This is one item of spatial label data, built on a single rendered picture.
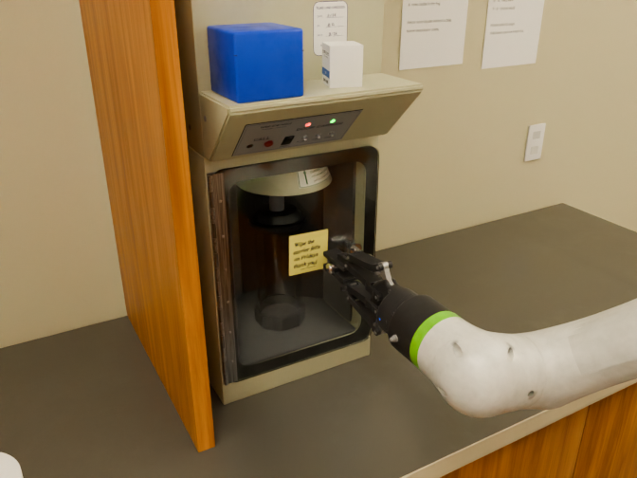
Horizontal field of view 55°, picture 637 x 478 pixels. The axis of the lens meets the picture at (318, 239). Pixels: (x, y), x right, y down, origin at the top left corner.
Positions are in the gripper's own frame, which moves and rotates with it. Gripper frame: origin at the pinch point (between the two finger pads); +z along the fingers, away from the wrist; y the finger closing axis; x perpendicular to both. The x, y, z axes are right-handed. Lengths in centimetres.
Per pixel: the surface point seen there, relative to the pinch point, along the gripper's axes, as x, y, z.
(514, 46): -86, 25, 49
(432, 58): -57, 24, 49
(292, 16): 5.4, 40.6, 5.4
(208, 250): 21.1, 5.0, 7.0
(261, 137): 14.2, 25.1, -1.2
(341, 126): 0.5, 24.7, -0.8
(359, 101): 0.3, 29.6, -5.5
